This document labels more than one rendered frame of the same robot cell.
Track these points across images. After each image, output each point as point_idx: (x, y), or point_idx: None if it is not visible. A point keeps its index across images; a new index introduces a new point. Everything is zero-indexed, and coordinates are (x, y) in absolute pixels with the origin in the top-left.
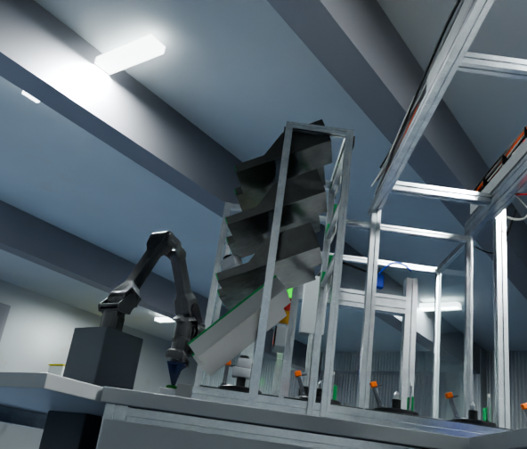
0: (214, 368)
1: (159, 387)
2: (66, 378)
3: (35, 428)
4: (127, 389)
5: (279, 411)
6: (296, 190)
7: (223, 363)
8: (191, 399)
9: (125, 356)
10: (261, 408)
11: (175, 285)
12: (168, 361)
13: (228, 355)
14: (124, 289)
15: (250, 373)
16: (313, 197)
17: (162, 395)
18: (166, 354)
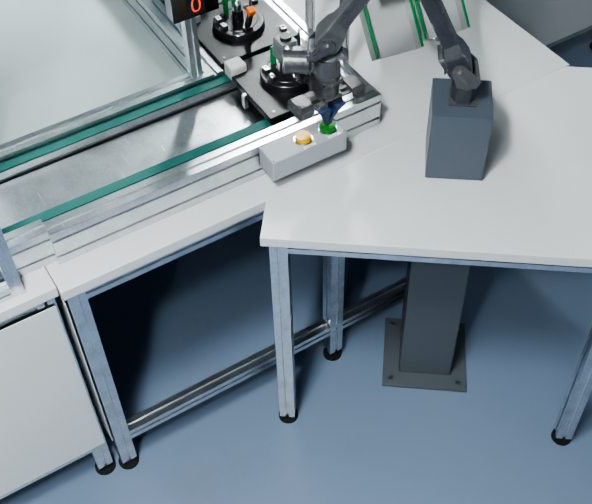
0: (382, 48)
1: (346, 132)
2: None
3: (435, 262)
4: (557, 55)
5: (487, 2)
6: None
7: (374, 39)
8: (526, 32)
9: None
10: (495, 8)
11: (356, 17)
12: (345, 102)
13: (384, 26)
14: (466, 47)
15: (300, 42)
16: None
17: (540, 42)
18: (365, 90)
